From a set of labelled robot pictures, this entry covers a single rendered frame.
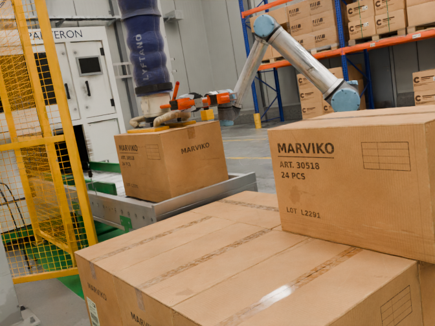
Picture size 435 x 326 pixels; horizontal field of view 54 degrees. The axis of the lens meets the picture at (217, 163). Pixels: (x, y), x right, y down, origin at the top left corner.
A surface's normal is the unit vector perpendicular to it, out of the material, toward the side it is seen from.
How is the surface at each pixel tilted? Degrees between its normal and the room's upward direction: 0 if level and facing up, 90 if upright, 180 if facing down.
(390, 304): 90
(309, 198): 90
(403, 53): 90
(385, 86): 90
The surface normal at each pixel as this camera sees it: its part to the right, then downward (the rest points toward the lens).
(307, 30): -0.73, 0.22
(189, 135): 0.60, 0.04
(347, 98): -0.22, 0.33
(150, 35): 0.36, -0.15
